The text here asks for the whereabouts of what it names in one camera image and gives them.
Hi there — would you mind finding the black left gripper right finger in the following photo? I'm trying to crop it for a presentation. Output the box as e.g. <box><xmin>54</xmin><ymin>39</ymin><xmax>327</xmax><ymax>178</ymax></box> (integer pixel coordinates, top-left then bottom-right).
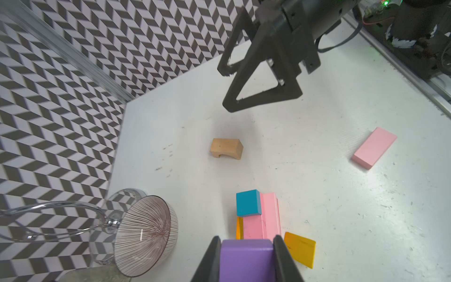
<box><xmin>273</xmin><ymin>235</ymin><xmax>304</xmax><ymax>282</ymax></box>

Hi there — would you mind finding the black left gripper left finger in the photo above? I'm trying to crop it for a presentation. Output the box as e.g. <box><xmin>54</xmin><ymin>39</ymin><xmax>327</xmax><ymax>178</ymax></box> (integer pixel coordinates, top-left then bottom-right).
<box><xmin>191</xmin><ymin>236</ymin><xmax>222</xmax><ymax>282</ymax></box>

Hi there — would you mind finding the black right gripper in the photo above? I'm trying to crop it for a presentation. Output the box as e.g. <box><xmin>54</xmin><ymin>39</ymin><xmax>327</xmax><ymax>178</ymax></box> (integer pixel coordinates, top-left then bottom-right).
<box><xmin>217</xmin><ymin>1</ymin><xmax>363</xmax><ymax>113</ymax></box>

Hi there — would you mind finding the purple wood cube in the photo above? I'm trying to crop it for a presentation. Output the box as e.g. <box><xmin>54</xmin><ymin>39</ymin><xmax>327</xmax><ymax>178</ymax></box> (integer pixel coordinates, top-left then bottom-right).
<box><xmin>219</xmin><ymin>239</ymin><xmax>276</xmax><ymax>282</ymax></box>

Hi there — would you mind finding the pink rectangular wood block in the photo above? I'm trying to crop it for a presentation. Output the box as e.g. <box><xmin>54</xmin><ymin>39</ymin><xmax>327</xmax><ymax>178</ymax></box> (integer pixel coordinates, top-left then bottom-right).
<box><xmin>243</xmin><ymin>193</ymin><xmax>281</xmax><ymax>241</ymax></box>

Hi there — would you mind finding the orange wood block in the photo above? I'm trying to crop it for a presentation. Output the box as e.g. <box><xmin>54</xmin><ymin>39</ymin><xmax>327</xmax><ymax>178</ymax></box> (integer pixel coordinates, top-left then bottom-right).
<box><xmin>236</xmin><ymin>217</ymin><xmax>244</xmax><ymax>240</ymax></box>

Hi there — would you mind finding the teal wood cube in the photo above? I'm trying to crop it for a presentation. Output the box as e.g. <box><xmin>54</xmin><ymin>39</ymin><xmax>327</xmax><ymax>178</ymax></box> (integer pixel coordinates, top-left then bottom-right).
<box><xmin>236</xmin><ymin>190</ymin><xmax>262</xmax><ymax>217</ymax></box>

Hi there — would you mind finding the natural wood block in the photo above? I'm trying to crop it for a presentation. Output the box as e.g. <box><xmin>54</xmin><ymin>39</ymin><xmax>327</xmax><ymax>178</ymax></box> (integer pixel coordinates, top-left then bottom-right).
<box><xmin>210</xmin><ymin>138</ymin><xmax>244</xmax><ymax>160</ymax></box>

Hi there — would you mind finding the yellow triangular wood block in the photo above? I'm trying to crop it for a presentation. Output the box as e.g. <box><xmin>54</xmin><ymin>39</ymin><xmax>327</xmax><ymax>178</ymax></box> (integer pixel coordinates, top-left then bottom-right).
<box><xmin>284</xmin><ymin>232</ymin><xmax>316</xmax><ymax>269</ymax></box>

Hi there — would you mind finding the striped ceramic bowl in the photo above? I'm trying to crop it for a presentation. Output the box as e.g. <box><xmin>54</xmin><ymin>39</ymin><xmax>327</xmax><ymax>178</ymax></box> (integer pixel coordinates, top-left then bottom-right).
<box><xmin>114</xmin><ymin>195</ymin><xmax>179</xmax><ymax>277</ymax></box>

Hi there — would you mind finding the glass spice jar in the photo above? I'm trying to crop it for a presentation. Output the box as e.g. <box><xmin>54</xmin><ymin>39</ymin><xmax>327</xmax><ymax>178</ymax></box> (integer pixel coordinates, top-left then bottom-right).
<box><xmin>56</xmin><ymin>264</ymin><xmax>132</xmax><ymax>282</ymax></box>

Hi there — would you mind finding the chrome wire stand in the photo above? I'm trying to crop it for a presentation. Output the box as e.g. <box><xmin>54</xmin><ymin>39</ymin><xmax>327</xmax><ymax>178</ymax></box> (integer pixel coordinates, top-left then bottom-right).
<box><xmin>1</xmin><ymin>189</ymin><xmax>146</xmax><ymax>266</ymax></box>

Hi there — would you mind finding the metal base rail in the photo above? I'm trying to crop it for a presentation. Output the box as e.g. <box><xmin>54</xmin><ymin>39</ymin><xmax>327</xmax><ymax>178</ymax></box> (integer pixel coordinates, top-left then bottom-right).
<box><xmin>360</xmin><ymin>27</ymin><xmax>451</xmax><ymax>118</ymax></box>

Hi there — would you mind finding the left corner metal post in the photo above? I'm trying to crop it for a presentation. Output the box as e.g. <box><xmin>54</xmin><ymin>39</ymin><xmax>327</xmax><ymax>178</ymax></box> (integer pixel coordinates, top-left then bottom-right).
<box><xmin>1</xmin><ymin>1</ymin><xmax>134</xmax><ymax>103</ymax></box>

